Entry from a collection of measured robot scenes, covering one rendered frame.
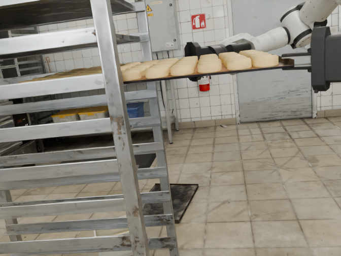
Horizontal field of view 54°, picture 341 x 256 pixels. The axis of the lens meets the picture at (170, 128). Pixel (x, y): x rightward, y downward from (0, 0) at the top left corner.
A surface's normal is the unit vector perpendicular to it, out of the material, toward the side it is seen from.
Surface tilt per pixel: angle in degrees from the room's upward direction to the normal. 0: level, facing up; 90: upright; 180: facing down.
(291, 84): 90
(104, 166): 90
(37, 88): 90
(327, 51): 91
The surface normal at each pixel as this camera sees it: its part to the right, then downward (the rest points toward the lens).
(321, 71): -0.58, 0.27
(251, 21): -0.15, 0.26
